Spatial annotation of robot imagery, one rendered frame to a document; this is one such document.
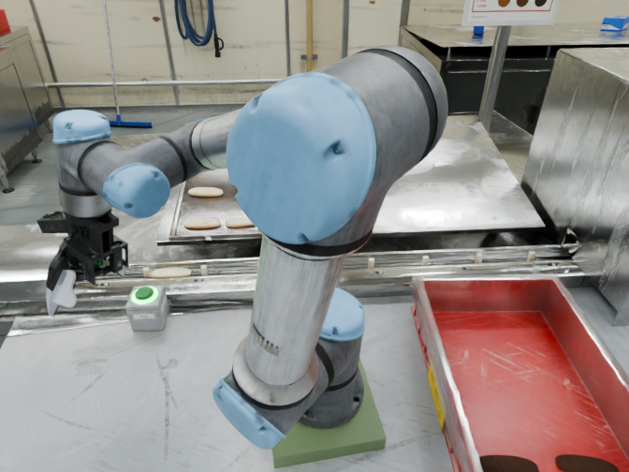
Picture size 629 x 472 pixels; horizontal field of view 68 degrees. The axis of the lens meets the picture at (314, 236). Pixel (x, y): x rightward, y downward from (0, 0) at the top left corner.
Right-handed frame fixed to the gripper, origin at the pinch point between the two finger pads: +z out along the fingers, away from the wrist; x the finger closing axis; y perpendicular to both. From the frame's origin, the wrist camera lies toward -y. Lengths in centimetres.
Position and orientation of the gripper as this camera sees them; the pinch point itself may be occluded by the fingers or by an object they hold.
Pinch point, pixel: (86, 293)
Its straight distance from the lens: 97.1
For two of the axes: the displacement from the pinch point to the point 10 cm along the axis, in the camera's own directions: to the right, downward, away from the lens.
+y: 8.4, 4.3, -3.2
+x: 5.0, -3.9, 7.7
